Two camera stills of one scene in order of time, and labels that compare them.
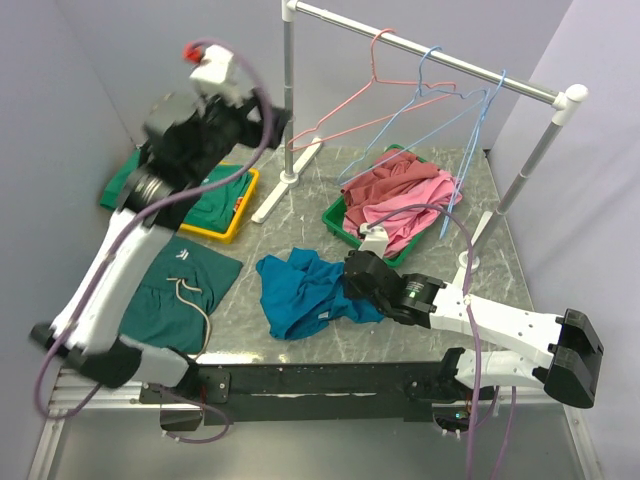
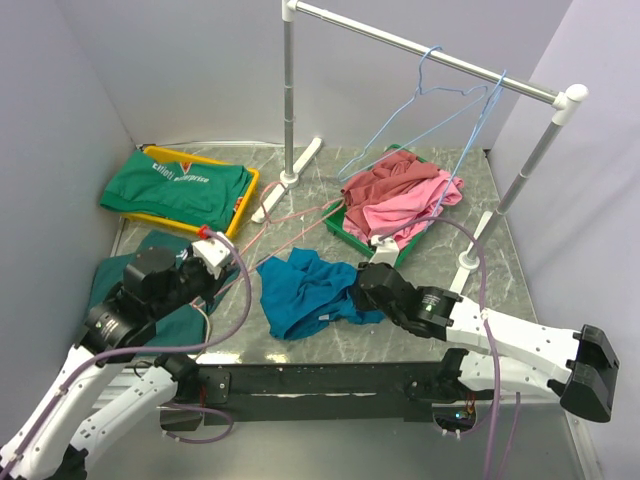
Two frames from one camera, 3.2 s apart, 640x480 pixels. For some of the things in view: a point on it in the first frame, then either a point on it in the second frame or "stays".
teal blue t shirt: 304,292 stays
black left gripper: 254,128 → 208,275
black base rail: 339,392 stays
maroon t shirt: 393,170 stays
